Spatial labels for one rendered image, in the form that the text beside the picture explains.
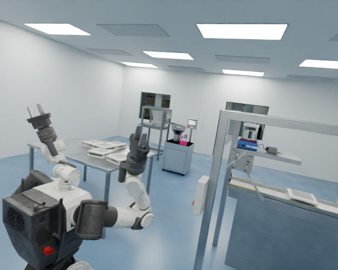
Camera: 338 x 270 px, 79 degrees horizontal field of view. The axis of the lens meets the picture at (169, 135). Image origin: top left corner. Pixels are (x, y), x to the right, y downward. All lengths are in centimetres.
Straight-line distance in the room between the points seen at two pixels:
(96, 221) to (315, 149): 725
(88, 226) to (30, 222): 20
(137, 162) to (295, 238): 203
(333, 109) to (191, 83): 439
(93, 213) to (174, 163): 422
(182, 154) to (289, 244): 306
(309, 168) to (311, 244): 535
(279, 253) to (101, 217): 208
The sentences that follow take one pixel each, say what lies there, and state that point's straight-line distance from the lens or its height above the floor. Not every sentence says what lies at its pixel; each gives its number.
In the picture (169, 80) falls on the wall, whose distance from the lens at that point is 792.
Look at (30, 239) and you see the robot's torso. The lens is 100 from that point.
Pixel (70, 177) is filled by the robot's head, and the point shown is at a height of 137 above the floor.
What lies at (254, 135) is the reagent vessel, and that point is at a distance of 228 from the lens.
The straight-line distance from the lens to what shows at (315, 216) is 245.
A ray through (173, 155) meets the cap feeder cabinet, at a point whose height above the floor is 46.
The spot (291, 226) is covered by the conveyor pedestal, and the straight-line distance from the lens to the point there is 253.
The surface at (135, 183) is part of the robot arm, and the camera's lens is 92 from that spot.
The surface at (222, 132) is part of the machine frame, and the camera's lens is 155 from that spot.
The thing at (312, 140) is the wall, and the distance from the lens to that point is 766.
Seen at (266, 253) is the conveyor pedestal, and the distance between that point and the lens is 268.
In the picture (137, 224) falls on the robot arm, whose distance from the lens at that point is 109.
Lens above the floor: 176
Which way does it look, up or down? 10 degrees down
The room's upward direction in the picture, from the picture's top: 8 degrees clockwise
